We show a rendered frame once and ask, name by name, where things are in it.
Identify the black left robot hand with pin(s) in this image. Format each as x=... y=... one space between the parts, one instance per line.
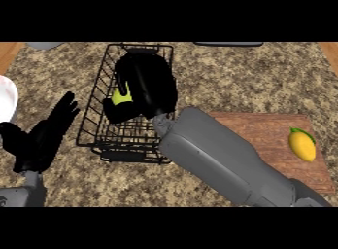
x=38 y=142

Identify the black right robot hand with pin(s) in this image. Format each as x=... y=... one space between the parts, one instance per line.
x=146 y=84

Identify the green pear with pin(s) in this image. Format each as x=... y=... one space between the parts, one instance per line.
x=121 y=96

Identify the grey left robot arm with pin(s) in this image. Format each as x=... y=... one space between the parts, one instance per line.
x=19 y=193

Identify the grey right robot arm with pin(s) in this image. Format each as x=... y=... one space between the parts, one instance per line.
x=224 y=159

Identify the brown wooden cutting board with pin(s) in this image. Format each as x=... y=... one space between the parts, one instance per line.
x=277 y=152

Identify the grey rounded object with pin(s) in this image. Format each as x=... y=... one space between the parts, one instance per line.
x=44 y=44

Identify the yellow mango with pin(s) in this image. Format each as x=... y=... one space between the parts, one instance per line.
x=302 y=145

